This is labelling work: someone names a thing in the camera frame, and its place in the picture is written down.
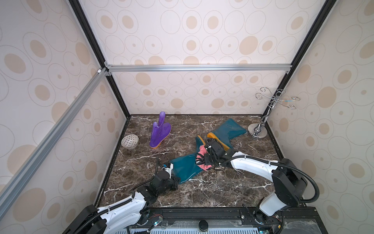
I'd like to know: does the pink cloth black trim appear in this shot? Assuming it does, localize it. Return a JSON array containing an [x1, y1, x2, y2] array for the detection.
[[195, 145, 212, 171]]

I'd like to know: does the teal rubber boot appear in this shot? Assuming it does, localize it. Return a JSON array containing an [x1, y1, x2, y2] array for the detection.
[[207, 119, 247, 150], [170, 136, 205, 184]]

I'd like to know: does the purple rubber boot yellow sole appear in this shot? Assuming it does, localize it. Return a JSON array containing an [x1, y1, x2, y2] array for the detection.
[[150, 111, 171, 149]]

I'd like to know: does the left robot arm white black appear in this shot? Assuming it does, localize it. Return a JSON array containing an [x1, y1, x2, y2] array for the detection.
[[64, 162, 180, 234]]

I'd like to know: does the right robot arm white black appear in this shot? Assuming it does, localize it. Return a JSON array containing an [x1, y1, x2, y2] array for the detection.
[[195, 138, 320, 225]]

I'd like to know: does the chrome hook stand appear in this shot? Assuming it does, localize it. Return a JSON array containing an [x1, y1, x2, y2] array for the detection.
[[247, 87, 301, 139]]

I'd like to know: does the patterned white bowl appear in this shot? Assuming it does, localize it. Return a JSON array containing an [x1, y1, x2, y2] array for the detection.
[[121, 134, 139, 150]]

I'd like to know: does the horizontal aluminium bar back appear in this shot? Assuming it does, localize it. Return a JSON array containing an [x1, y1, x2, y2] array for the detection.
[[107, 63, 292, 72]]

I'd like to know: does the diagonal aluminium bar left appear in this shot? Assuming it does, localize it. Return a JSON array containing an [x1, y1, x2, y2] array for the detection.
[[1, 67, 109, 218]]

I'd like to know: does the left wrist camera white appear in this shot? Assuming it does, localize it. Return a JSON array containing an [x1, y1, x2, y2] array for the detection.
[[163, 162, 174, 178]]

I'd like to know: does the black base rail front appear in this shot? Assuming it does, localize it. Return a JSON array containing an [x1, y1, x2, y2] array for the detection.
[[76, 207, 328, 234]]

